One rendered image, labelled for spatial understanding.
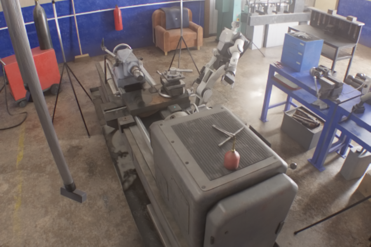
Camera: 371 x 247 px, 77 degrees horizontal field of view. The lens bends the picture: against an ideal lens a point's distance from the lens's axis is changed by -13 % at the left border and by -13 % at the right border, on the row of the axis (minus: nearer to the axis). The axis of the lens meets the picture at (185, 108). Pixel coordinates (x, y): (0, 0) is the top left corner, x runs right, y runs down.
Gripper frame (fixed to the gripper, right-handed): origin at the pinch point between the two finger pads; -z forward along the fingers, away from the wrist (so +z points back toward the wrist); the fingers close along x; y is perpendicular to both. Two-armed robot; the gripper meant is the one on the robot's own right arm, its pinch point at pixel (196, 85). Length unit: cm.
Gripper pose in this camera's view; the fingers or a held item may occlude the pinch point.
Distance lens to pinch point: 339.7
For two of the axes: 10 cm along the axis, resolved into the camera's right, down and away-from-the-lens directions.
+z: 5.4, -8.0, -2.6
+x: -8.2, -4.3, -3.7
